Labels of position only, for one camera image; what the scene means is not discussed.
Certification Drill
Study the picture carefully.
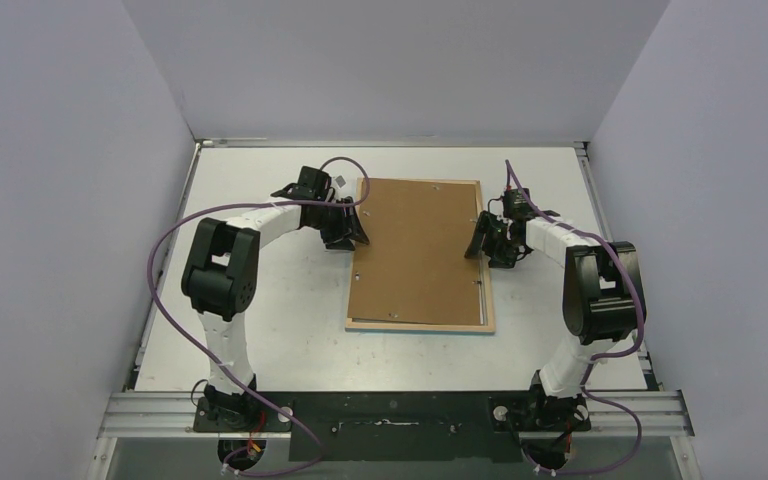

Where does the blue wooden picture frame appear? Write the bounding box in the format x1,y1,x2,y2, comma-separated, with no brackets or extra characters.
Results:
344,177,497,335

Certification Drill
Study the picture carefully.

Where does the aluminium front rail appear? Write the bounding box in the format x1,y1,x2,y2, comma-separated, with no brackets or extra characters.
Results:
98,390,694,439

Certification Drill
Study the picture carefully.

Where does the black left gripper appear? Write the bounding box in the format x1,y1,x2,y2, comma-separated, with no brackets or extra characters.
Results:
309,198,368,251

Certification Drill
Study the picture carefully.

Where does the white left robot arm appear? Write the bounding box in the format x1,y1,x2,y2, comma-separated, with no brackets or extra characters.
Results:
181,166,369,431

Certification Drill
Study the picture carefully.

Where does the brown cardboard backing board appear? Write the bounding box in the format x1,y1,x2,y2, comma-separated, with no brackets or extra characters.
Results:
346,177,487,327

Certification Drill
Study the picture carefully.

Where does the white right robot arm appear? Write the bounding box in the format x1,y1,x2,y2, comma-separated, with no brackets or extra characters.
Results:
464,188,646,429

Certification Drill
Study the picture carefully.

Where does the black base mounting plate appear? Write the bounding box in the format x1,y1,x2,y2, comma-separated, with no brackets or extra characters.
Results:
192,390,591,463

